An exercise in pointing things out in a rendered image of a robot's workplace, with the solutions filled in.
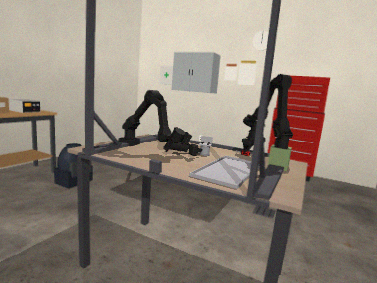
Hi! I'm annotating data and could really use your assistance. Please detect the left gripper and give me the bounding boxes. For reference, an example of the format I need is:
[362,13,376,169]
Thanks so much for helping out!
[177,141,203,156]

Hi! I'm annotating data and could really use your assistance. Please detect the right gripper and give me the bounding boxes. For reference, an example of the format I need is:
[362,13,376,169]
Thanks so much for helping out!
[242,129,256,153]

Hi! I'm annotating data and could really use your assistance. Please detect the grey cylinder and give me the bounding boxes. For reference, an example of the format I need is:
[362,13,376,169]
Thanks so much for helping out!
[200,145,210,156]

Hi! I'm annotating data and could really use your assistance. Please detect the grey metal bracket with holes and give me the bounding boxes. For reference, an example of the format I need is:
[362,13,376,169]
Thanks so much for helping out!
[199,136,213,147]

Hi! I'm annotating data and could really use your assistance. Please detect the grey rectangular table frame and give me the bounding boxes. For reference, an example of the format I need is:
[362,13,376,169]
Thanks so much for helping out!
[78,134,284,209]

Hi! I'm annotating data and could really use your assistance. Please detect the red screwdriver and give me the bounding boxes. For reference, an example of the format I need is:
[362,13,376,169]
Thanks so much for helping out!
[237,150,250,156]

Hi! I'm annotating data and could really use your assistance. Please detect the white shallow rectangular tray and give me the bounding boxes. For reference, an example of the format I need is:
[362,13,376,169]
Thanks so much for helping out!
[189,156,251,189]

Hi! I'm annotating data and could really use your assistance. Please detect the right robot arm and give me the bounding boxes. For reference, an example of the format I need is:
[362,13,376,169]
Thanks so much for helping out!
[243,74,293,149]

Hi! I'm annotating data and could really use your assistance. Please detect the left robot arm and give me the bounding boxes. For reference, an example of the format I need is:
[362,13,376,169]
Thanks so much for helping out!
[122,90,192,151]

